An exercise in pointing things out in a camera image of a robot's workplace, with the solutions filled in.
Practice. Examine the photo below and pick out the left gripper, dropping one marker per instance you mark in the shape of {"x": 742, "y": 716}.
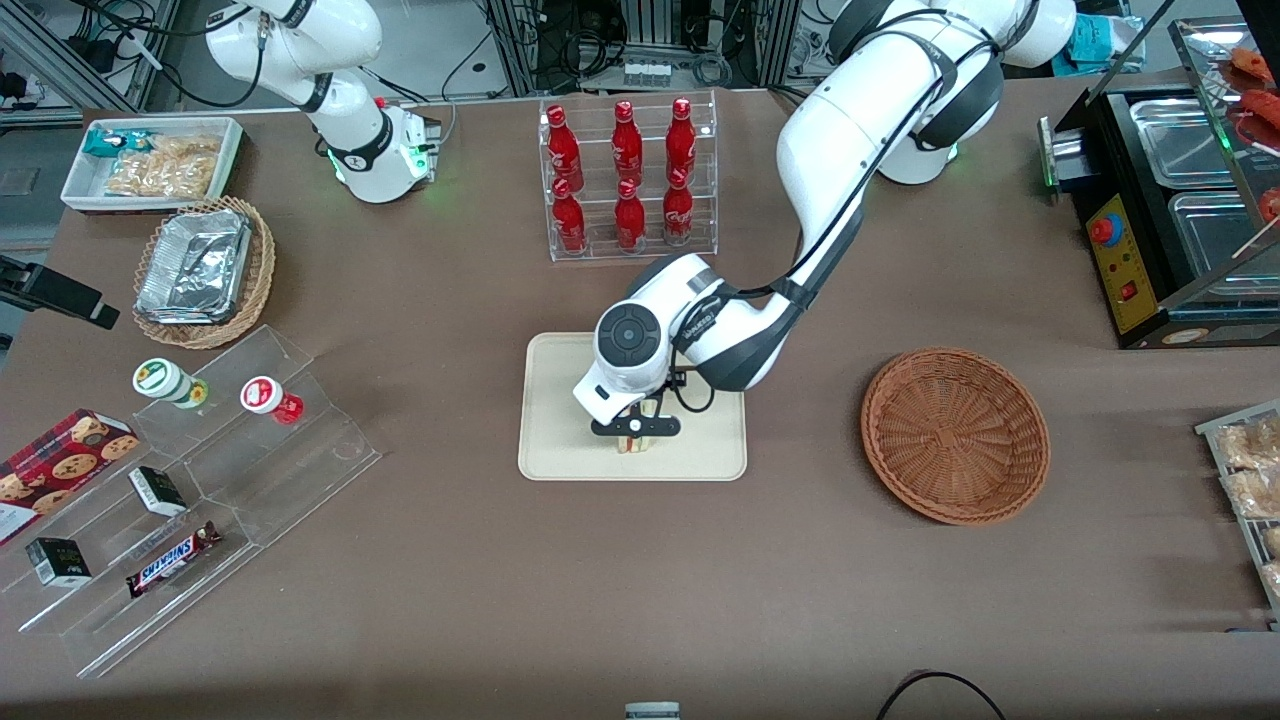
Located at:
{"x": 680, "y": 377}

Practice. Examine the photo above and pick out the triangular sandwich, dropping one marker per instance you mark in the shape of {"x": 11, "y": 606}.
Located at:
{"x": 640, "y": 446}

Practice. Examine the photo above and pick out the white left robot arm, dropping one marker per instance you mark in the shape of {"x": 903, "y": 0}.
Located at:
{"x": 850, "y": 130}

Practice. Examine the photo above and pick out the beige plastic tray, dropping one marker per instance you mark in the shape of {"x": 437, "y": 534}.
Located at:
{"x": 560, "y": 440}

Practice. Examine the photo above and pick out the brown wicker basket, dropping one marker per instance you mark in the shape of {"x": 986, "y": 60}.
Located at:
{"x": 955, "y": 435}

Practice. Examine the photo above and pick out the light wicker basket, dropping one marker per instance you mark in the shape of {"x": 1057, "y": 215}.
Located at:
{"x": 262, "y": 260}

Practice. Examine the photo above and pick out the tray of wrapped pastries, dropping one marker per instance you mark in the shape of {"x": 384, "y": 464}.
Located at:
{"x": 1212, "y": 430}

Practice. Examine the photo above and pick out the red cola bottle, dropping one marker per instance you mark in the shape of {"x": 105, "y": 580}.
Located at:
{"x": 681, "y": 140}
{"x": 570, "y": 220}
{"x": 630, "y": 218}
{"x": 564, "y": 150}
{"x": 678, "y": 212}
{"x": 627, "y": 145}

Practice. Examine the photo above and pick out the clear acrylic bottle rack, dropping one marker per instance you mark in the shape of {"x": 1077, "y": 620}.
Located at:
{"x": 700, "y": 220}

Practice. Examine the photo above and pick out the grey box at table edge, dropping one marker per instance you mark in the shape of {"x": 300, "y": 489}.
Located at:
{"x": 652, "y": 711}

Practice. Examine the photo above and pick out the white power strip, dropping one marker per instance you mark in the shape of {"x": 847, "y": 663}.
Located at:
{"x": 647, "y": 72}

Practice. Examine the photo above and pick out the clear acrylic stepped shelf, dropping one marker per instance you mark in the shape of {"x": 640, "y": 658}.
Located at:
{"x": 290, "y": 480}

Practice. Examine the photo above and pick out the red lid yogurt cup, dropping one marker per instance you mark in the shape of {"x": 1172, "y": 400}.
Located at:
{"x": 264, "y": 395}

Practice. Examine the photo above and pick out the silver foil container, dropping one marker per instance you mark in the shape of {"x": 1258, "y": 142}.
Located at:
{"x": 195, "y": 265}

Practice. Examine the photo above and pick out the green lid yogurt cup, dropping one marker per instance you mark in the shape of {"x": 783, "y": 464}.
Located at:
{"x": 160, "y": 378}

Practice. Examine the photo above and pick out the small black box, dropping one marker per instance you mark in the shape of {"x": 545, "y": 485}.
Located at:
{"x": 58, "y": 562}
{"x": 157, "y": 490}

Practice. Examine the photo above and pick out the snickers chocolate bar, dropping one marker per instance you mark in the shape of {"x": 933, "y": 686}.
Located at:
{"x": 170, "y": 560}

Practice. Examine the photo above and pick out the black food warmer machine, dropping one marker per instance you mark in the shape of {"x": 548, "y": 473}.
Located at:
{"x": 1140, "y": 290}

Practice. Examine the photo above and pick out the clear bag of crackers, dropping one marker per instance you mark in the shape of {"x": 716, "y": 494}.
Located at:
{"x": 165, "y": 168}

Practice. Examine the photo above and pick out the teal plastic bag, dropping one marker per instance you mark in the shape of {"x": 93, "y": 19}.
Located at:
{"x": 1105, "y": 45}

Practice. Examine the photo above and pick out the red cookie box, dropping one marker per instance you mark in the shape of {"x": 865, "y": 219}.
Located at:
{"x": 60, "y": 470}

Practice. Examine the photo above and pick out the steel warmer pan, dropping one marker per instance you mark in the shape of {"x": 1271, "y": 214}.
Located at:
{"x": 1215, "y": 235}
{"x": 1180, "y": 140}

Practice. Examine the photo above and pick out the teal snack packet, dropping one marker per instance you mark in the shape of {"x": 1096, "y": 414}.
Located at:
{"x": 110, "y": 142}

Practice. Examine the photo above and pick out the wrapped bread bun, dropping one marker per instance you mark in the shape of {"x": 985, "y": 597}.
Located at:
{"x": 1250, "y": 445}
{"x": 1255, "y": 492}
{"x": 1273, "y": 580}
{"x": 1273, "y": 542}

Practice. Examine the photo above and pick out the white rectangular snack bin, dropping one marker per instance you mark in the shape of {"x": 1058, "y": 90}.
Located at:
{"x": 85, "y": 185}

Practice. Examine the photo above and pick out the black clamp mount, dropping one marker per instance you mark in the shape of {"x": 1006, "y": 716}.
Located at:
{"x": 50, "y": 290}

